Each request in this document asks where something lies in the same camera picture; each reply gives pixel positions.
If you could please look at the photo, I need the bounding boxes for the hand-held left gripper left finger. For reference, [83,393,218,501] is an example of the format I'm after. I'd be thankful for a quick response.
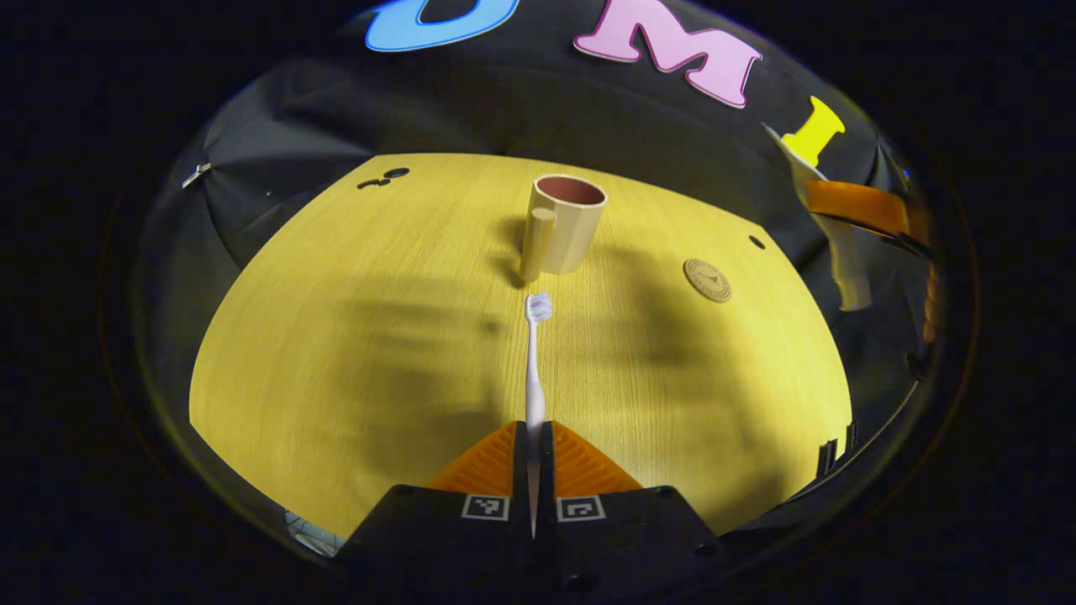
[336,420,535,582]

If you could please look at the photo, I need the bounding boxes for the white toothbrush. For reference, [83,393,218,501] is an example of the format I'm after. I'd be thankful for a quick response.
[525,292,553,539]

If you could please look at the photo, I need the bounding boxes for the beige cup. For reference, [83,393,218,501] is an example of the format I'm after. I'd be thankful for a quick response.
[518,174,608,284]

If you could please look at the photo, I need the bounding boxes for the white toothpaste tube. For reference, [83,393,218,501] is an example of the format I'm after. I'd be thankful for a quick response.
[763,124,873,312]

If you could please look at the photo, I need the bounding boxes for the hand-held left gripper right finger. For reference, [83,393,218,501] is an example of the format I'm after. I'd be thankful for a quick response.
[538,420,729,587]

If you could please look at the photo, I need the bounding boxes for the round wooden coaster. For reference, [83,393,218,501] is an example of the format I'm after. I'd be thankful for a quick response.
[683,258,732,303]

